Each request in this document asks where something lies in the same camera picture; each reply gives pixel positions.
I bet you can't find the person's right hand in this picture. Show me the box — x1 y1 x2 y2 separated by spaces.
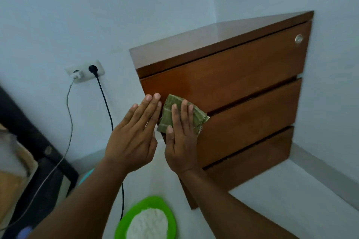
164 99 202 176

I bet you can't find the person's left hand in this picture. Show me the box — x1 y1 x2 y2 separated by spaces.
104 93 163 175

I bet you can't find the green striped cleaning cloth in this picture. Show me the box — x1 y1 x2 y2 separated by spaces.
156 94 210 136

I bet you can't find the person's left forearm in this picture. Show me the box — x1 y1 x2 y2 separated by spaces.
28 159 132 239

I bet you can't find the brown wooden drawer cabinet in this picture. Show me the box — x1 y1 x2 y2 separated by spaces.
129 10 314 210

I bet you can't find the light blue plastic plate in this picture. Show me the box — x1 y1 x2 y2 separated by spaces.
78 167 96 187

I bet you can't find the bright green plastic plate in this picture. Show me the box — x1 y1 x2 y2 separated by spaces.
114 196 177 239

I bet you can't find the brown wooden drawer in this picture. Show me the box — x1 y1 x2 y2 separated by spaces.
162 78 303 168
181 127 294 210

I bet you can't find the white powder heap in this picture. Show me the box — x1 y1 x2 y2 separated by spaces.
126 208 169 239

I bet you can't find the clear plastic water bottle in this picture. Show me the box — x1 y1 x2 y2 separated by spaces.
16 226 33 239

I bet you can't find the white wall socket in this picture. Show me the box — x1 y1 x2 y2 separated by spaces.
65 60 105 84

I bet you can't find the thin grey charger cable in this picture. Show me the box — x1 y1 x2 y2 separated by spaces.
0 79 75 232

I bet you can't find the black power cable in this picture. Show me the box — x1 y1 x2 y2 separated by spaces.
88 65 125 221

